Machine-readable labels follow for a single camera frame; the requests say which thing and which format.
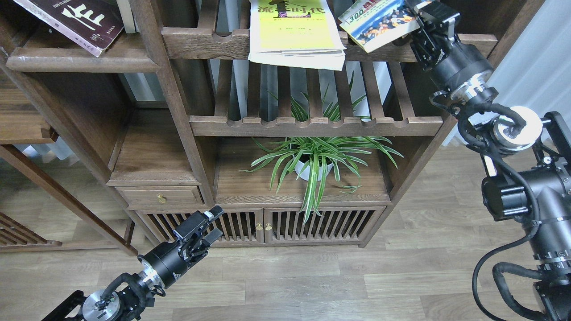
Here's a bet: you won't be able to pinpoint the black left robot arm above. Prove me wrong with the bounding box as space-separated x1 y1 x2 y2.
45 206 223 321

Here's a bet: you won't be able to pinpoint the yellow cover book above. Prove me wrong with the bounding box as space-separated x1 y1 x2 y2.
248 0 345 71

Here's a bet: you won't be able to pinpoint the maroon book white characters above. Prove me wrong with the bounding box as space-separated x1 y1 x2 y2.
16 0 123 57

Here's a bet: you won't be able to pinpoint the green spider plant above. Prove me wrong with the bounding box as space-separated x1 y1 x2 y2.
242 71 404 223

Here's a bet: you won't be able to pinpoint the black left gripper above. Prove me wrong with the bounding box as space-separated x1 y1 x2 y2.
137 206 224 289

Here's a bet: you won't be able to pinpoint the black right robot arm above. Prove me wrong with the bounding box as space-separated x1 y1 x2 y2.
405 0 571 321

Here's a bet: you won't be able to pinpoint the dark wooden bookshelf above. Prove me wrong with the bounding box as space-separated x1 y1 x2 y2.
1 0 455 247

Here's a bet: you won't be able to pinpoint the white plant pot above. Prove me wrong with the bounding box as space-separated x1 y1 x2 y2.
294 160 334 181

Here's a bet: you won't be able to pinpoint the brass drawer knob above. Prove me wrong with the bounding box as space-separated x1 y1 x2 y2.
157 194 167 204

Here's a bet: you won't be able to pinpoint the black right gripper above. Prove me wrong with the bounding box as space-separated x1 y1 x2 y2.
405 0 493 97

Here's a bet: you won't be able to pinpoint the white pleated curtain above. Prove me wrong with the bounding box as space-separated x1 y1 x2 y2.
446 0 571 123

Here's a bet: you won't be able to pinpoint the white upright book spine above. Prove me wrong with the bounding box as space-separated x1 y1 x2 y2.
116 0 137 34

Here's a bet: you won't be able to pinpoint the blue landscape cover book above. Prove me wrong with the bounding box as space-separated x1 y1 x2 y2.
338 0 420 53

